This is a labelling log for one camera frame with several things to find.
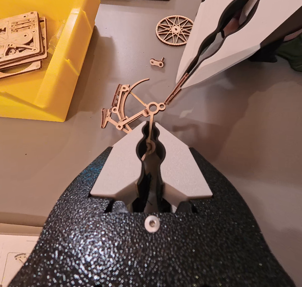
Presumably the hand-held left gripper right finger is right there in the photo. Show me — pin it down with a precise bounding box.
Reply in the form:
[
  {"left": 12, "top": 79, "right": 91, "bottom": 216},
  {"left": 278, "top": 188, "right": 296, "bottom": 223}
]
[{"left": 154, "top": 121, "right": 213, "bottom": 212}]

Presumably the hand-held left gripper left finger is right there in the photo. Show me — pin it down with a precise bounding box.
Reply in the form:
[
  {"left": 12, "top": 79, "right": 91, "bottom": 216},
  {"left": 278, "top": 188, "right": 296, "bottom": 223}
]
[{"left": 90, "top": 121, "right": 145, "bottom": 208}]

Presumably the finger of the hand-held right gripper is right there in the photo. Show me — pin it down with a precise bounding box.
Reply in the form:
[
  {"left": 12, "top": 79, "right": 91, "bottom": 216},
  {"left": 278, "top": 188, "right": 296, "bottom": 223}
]
[
  {"left": 183, "top": 0, "right": 302, "bottom": 88},
  {"left": 176, "top": 0, "right": 256, "bottom": 84}
]

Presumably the wooden bicycle frame model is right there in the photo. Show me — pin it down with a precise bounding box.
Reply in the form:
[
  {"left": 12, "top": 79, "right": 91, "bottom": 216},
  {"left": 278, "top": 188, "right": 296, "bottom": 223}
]
[{"left": 100, "top": 78, "right": 165, "bottom": 161}]

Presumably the wooden bicycle fork piece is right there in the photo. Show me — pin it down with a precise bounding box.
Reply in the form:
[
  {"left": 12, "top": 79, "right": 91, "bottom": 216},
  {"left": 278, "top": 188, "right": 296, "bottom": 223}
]
[{"left": 163, "top": 73, "right": 189, "bottom": 105}]

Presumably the wooden spoked wheel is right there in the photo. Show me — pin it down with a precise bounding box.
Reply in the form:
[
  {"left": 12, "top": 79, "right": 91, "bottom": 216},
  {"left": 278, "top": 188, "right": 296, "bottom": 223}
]
[{"left": 156, "top": 15, "right": 194, "bottom": 47}]

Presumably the dark green cloth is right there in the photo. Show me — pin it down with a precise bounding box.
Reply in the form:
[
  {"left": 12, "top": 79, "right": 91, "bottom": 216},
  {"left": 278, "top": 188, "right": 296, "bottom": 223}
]
[{"left": 276, "top": 33, "right": 302, "bottom": 71}]

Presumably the yellow plastic bin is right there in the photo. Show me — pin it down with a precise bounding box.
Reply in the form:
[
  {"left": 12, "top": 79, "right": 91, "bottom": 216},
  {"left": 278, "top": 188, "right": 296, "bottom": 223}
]
[{"left": 0, "top": 0, "right": 101, "bottom": 122}]

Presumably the white instruction sheet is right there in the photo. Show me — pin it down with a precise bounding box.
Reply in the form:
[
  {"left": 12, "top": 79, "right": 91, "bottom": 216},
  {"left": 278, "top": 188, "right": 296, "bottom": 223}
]
[{"left": 0, "top": 223, "right": 40, "bottom": 287}]

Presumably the stack of wooden part sheets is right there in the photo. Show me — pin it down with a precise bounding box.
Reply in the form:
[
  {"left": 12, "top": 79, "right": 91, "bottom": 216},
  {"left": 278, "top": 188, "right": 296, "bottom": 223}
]
[{"left": 0, "top": 11, "right": 48, "bottom": 79}]

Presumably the clear plastic bag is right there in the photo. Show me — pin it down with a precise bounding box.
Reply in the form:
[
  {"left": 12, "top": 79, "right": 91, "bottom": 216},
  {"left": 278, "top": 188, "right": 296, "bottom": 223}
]
[{"left": 47, "top": 19, "right": 65, "bottom": 54}]

